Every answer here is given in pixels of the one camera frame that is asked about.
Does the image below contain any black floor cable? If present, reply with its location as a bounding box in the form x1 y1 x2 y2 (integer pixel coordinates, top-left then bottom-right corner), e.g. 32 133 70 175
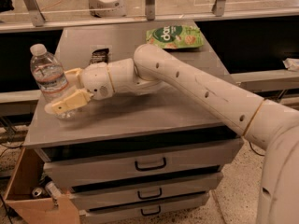
248 142 265 157

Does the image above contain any middle grey drawer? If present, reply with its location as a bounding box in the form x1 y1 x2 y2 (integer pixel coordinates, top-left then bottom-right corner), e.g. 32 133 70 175
69 168 223 211

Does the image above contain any white bottle in box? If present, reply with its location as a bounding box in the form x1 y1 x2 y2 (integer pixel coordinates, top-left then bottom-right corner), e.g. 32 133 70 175
45 181 62 200

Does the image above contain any middle metal rail post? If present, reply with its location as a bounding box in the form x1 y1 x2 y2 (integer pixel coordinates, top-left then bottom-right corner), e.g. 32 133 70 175
145 0 155 21

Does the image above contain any brown cardboard box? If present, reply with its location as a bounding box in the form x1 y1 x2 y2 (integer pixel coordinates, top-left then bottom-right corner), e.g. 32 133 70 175
4 147 80 224

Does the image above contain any silver soda can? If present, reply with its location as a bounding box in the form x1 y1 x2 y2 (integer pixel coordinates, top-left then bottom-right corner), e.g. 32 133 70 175
32 187 47 199

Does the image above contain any green chips bag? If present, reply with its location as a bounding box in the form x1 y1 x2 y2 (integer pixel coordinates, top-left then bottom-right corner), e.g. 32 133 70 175
146 25 204 49

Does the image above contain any right metal rail post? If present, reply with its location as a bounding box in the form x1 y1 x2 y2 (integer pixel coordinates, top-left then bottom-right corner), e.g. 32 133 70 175
212 0 226 17

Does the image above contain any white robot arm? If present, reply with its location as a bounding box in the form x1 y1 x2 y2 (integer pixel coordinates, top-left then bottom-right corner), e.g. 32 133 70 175
45 44 299 224

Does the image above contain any bottom grey drawer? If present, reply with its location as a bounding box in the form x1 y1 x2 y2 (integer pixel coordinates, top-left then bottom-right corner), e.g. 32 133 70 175
85 192 209 224

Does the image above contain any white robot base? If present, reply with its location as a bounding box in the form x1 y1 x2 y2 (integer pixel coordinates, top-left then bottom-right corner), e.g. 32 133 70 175
88 0 126 18

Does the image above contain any grey drawer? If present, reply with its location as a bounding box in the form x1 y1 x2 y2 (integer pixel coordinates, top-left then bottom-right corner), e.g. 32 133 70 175
85 192 209 224
69 168 223 211
44 138 243 188

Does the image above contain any clear plastic water bottle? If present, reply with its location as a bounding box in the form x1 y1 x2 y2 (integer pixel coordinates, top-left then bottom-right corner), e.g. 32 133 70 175
29 43 78 120

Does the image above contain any top grey drawer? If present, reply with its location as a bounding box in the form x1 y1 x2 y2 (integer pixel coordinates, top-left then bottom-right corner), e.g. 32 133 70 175
44 138 243 188

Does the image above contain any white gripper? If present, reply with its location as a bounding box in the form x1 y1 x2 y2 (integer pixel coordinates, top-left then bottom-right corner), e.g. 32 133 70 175
44 63 114 115

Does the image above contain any metal rail post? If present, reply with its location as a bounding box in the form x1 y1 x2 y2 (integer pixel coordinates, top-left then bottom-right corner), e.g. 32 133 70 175
212 0 226 17
23 0 45 27
145 0 155 21

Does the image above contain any left metal rail post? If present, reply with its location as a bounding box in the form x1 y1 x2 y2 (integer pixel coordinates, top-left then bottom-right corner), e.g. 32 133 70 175
23 0 45 27

